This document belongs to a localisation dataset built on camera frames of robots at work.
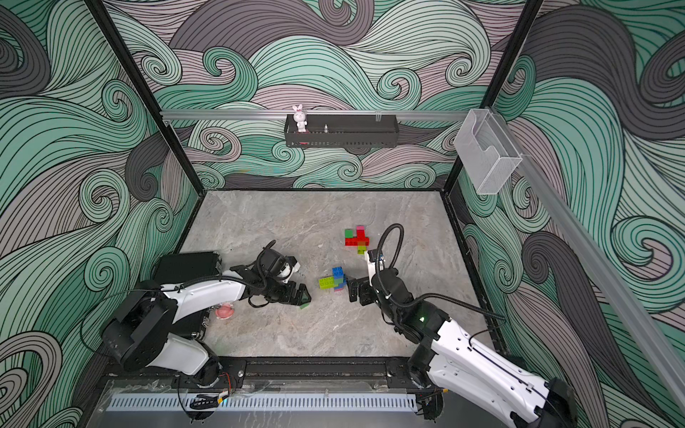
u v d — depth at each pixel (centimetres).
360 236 103
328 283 86
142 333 43
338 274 88
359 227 106
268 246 81
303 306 85
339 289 90
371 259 65
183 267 91
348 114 94
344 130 93
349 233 104
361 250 98
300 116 89
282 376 74
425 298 57
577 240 56
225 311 82
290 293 76
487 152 78
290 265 76
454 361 47
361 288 65
